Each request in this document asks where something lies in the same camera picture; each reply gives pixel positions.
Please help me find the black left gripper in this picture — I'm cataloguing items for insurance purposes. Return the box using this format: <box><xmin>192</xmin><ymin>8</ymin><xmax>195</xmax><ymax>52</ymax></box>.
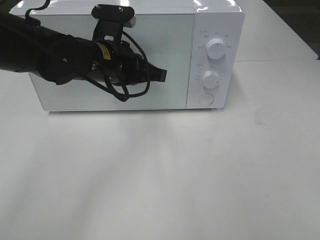
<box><xmin>91</xmin><ymin>41</ymin><xmax>167</xmax><ymax>85</ymax></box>

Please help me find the white timer knob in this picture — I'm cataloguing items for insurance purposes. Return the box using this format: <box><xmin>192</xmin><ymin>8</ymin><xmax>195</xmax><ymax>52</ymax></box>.
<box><xmin>201</xmin><ymin>70</ymin><xmax>221</xmax><ymax>89</ymax></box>

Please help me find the white microwave door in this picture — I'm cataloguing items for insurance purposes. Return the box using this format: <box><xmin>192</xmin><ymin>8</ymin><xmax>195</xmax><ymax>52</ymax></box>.
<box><xmin>30</xmin><ymin>14</ymin><xmax>194</xmax><ymax>112</ymax></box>

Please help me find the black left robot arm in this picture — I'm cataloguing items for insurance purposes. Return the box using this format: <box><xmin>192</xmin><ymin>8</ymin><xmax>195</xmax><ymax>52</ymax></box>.
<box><xmin>0</xmin><ymin>8</ymin><xmax>167</xmax><ymax>90</ymax></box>

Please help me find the white microwave oven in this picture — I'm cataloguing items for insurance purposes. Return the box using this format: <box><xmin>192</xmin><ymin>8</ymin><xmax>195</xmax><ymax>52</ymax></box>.
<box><xmin>8</xmin><ymin>0</ymin><xmax>246</xmax><ymax>112</ymax></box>

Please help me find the white upper power knob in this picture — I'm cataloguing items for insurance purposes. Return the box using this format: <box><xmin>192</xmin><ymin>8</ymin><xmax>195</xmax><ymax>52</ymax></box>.
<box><xmin>204</xmin><ymin>36</ymin><xmax>227</xmax><ymax>60</ymax></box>

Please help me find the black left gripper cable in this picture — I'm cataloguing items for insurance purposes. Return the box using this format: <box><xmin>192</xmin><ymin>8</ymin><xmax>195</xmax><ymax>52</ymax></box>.
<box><xmin>24</xmin><ymin>0</ymin><xmax>151</xmax><ymax>102</ymax></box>

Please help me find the black left wrist camera module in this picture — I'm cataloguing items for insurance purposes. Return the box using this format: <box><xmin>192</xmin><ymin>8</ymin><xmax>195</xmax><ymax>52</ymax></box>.
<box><xmin>91</xmin><ymin>4</ymin><xmax>135</xmax><ymax>45</ymax></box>

